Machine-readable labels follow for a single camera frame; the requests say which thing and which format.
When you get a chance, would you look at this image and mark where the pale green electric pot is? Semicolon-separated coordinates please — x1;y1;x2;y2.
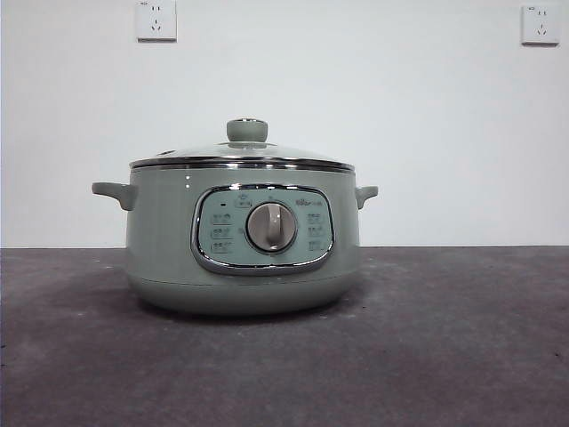
91;165;380;317

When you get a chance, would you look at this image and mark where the glass lid with green knob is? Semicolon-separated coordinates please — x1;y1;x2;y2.
129;117;357;173

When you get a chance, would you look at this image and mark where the white wall socket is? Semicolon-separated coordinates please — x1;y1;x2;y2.
520;4;560;47
136;0;178;44

